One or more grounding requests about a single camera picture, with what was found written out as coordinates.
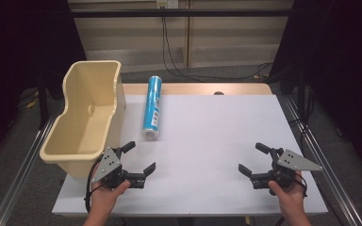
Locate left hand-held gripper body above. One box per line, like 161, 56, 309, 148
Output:
90, 146, 146, 190

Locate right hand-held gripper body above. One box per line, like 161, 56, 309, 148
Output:
250, 147, 324, 190

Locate blue tube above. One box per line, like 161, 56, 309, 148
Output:
140, 75, 163, 141

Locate cream plastic bin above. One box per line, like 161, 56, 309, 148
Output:
39, 59, 127, 179

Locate person's left hand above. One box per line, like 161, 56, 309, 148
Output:
89, 180, 132, 218

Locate person's right hand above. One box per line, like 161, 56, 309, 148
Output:
268, 170, 308, 218

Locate white table mat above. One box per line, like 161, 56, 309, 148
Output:
51, 93, 329, 218

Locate black stand leg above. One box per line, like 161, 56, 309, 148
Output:
296, 70, 307, 121
38, 73, 50, 130

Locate dark curtain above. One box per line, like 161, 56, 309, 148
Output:
268, 0, 362, 182
0, 0, 88, 169

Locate black horizontal bar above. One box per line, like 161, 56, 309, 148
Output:
70, 8, 297, 19

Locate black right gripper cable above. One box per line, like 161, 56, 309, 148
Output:
294, 172, 309, 198

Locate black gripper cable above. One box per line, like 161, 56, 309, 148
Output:
294, 172, 309, 198
84, 156, 106, 215

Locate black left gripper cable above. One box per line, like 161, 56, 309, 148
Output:
84, 156, 106, 215

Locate metal floor rail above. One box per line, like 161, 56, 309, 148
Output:
282, 94, 362, 226
0, 102, 64, 226

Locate black wall cables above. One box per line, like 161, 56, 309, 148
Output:
160, 8, 275, 81

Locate yellow floor cable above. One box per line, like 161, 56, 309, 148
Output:
18, 89, 41, 110

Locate white wall socket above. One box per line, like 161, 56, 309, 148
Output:
156, 0, 180, 9

